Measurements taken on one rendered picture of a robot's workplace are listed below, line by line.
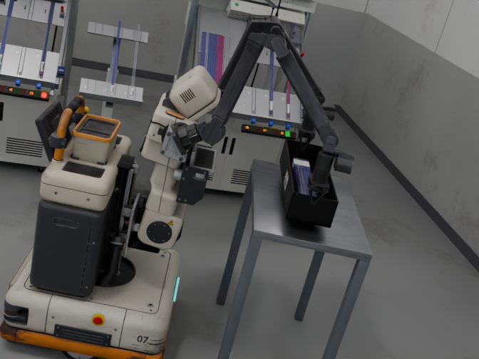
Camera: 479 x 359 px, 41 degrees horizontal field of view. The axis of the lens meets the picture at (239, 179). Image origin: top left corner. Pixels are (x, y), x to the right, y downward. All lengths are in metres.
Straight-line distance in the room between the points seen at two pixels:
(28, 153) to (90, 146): 1.71
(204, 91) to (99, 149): 0.47
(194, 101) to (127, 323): 0.92
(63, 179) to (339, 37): 4.91
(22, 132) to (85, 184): 1.79
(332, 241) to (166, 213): 0.67
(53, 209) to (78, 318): 0.47
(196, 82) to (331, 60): 4.67
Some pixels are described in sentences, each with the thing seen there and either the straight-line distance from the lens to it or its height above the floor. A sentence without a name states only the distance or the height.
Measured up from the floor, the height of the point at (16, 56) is 0.81.
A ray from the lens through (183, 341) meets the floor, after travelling 3.00.
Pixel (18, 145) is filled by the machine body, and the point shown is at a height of 0.18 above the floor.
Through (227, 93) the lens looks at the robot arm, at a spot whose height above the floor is 1.24.
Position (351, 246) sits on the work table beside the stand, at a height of 0.80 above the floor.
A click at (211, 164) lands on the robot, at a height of 0.89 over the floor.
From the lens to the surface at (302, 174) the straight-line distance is 2.68.
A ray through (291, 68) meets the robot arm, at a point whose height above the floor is 1.38.
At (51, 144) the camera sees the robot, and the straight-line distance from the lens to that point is 2.47.
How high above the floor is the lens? 1.85
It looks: 23 degrees down
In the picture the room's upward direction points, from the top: 14 degrees clockwise
